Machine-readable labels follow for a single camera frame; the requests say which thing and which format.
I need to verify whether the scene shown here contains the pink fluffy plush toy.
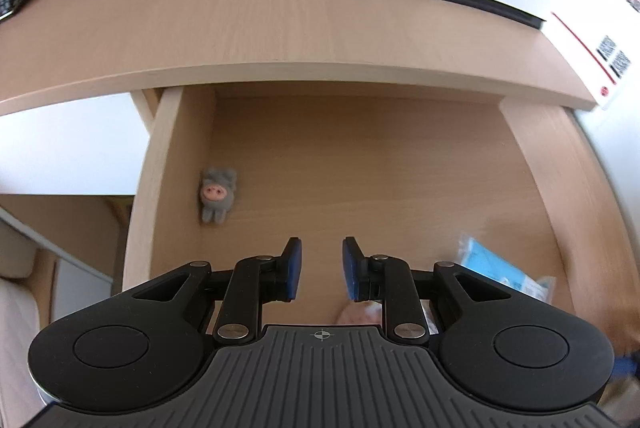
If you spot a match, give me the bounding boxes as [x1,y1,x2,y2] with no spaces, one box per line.
[335,300,386,327]

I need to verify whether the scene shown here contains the white low cabinet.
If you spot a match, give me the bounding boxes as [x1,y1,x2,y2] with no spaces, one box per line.
[0,207,115,414]

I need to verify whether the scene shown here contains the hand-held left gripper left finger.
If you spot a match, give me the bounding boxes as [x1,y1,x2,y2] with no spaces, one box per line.
[131,236,305,348]

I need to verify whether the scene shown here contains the white board panel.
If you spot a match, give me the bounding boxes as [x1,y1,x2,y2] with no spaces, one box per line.
[0,92,152,197]

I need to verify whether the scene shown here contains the grey plush toy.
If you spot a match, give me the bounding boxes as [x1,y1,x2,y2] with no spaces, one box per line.
[199,165,239,227]

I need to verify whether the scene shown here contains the blue tissue packet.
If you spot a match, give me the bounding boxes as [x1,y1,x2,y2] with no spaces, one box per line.
[457,233,559,307]

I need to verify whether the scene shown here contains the wooden drawer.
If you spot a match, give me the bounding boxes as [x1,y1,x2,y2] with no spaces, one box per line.
[121,87,629,345]

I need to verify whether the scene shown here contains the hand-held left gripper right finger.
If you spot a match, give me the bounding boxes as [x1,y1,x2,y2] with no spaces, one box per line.
[341,235,514,348]

